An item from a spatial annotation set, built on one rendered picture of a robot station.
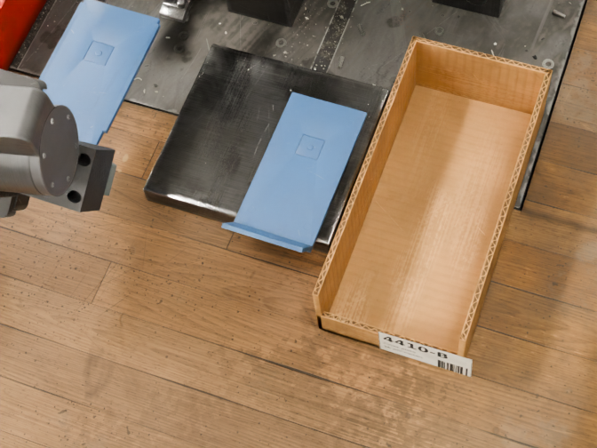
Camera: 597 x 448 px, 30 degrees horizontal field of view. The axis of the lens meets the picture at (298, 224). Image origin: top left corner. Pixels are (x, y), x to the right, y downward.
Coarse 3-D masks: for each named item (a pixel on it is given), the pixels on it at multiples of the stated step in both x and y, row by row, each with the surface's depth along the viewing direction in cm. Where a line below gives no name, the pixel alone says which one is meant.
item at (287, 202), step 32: (288, 128) 96; (320, 128) 96; (352, 128) 96; (288, 160) 95; (320, 160) 95; (256, 192) 94; (288, 192) 94; (320, 192) 93; (224, 224) 90; (256, 224) 92; (288, 224) 92; (320, 224) 92
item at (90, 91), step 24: (96, 24) 95; (120, 24) 94; (144, 24) 94; (72, 48) 94; (120, 48) 93; (48, 72) 93; (72, 72) 93; (96, 72) 92; (120, 72) 92; (48, 96) 92; (72, 96) 92; (96, 96) 91; (96, 120) 90; (96, 144) 90
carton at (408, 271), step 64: (448, 64) 95; (512, 64) 92; (384, 128) 91; (448, 128) 97; (512, 128) 97; (384, 192) 95; (448, 192) 94; (512, 192) 87; (384, 256) 92; (448, 256) 92; (320, 320) 88; (384, 320) 90; (448, 320) 89
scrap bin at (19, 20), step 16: (0, 0) 108; (16, 0) 103; (32, 0) 105; (0, 16) 101; (16, 16) 103; (32, 16) 106; (0, 32) 102; (16, 32) 104; (0, 48) 102; (16, 48) 105; (0, 64) 103
